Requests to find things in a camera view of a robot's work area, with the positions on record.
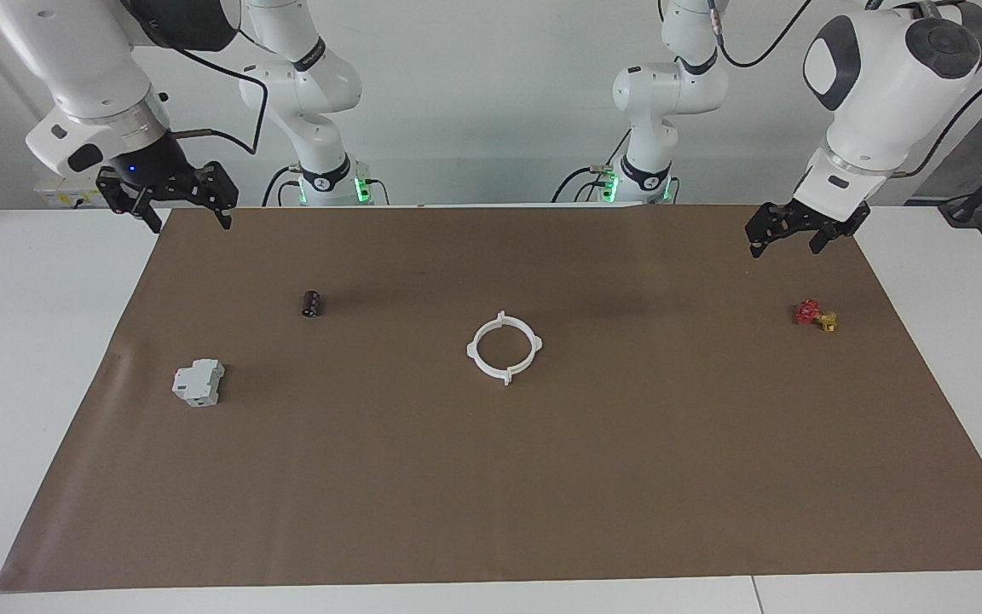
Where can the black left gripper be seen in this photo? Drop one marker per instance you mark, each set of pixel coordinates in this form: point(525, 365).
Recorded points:
point(798, 217)

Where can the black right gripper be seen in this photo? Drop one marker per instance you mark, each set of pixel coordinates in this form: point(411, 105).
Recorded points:
point(158, 170)

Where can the white half pipe clamp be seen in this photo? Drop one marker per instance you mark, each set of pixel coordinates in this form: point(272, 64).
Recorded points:
point(473, 351)
point(533, 356)

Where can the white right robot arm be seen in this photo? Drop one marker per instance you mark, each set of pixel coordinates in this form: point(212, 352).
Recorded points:
point(82, 60)

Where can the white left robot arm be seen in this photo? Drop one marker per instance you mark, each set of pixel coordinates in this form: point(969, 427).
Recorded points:
point(875, 85)

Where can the red handwheel brass valve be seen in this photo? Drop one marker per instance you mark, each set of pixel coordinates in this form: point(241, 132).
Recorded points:
point(808, 312)

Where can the white power strip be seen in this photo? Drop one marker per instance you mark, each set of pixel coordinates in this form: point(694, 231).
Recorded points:
point(60, 198)

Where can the black cylindrical capacitor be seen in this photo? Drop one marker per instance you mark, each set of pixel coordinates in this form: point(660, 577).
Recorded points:
point(312, 304)

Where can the white circuit breaker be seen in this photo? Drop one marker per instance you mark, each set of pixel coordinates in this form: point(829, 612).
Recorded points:
point(197, 384)

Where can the brown paper table mat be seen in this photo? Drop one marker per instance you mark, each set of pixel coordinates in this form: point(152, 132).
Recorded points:
point(457, 477)

